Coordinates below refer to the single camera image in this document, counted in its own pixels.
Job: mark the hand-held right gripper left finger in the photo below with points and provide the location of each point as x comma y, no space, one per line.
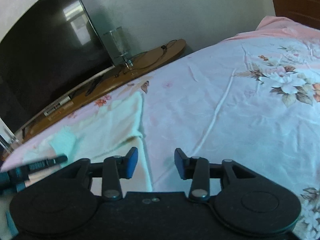
132,160

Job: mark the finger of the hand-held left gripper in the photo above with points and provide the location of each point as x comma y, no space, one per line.
47,162

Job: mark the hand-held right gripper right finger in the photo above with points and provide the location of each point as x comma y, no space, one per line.
178,160

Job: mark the white small garment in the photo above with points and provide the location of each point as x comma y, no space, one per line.
117,125

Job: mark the clear glass left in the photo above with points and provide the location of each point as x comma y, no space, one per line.
6,140

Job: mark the white flat device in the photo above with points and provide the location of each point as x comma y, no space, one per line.
58,106

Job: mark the floral bed sheet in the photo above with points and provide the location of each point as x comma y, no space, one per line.
200,92

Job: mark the wooden television cabinet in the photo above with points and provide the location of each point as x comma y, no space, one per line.
105,87

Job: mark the clear glass table lamp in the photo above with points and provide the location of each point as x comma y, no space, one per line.
117,42

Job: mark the black flat television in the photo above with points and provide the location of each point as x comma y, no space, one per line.
45,42

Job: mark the brown wooden headboard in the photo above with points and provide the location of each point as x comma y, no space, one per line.
297,0

